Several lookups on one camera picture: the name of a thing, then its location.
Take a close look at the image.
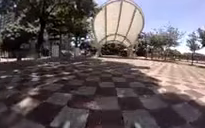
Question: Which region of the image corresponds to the tall building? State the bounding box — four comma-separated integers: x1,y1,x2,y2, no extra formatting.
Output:
0,11,16,43

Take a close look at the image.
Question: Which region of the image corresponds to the red and grey checkered pavement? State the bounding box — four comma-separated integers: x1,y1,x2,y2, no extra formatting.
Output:
0,56,205,128

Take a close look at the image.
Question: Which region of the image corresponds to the robot's own part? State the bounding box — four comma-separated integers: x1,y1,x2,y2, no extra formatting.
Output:
133,121,143,128
61,120,72,128

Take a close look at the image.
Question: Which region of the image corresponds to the white canopy shelter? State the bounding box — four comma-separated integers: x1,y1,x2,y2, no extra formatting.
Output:
91,0,146,58

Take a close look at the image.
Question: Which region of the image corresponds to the pale sign board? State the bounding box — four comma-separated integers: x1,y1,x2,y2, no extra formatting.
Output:
50,44,61,59
73,46,82,58

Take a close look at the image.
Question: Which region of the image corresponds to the large shady tree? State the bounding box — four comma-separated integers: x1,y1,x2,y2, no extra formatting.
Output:
0,0,99,59

